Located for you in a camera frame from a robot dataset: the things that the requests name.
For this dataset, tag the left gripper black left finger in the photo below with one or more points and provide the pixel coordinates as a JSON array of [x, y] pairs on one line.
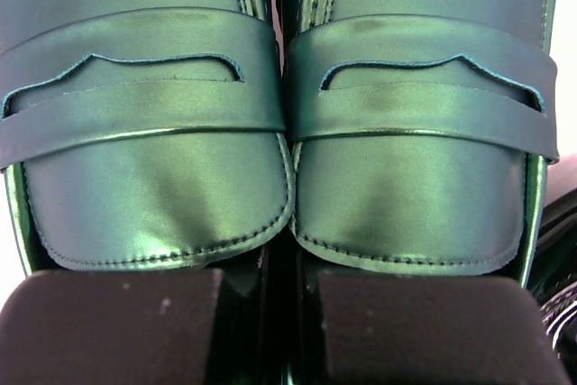
[[174, 327]]

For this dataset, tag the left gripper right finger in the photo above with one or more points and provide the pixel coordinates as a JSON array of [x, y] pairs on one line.
[[379, 329]]

